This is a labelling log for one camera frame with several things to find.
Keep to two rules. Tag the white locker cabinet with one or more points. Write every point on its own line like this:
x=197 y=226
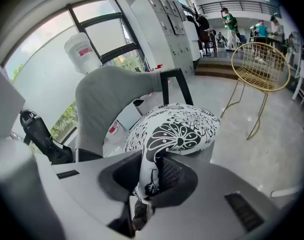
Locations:
x=164 y=29

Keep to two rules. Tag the black metal railing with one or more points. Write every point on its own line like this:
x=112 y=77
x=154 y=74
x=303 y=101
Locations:
x=242 y=5

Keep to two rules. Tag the coat rack with dark coats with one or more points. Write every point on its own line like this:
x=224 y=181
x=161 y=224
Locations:
x=203 y=26

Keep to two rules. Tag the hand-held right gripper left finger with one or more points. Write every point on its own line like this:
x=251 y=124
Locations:
x=92 y=184

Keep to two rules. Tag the black office chair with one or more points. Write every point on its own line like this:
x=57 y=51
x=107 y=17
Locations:
x=45 y=141

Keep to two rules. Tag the black white patterned pillow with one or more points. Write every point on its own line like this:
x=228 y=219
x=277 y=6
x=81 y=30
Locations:
x=177 y=131

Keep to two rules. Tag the black window frame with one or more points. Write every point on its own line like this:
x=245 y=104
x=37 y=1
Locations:
x=92 y=24

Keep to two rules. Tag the grey armchair with cushion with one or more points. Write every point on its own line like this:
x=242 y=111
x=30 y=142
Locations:
x=104 y=96

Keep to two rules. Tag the white water dispenser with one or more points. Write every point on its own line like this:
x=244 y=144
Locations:
x=128 y=116

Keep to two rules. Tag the large clear water bottle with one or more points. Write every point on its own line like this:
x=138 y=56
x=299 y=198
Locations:
x=82 y=51
x=114 y=131

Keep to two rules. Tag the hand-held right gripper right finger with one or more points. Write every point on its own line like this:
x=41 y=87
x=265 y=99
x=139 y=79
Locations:
x=207 y=209

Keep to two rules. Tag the wooden step platform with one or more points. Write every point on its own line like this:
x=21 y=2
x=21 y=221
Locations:
x=217 y=70

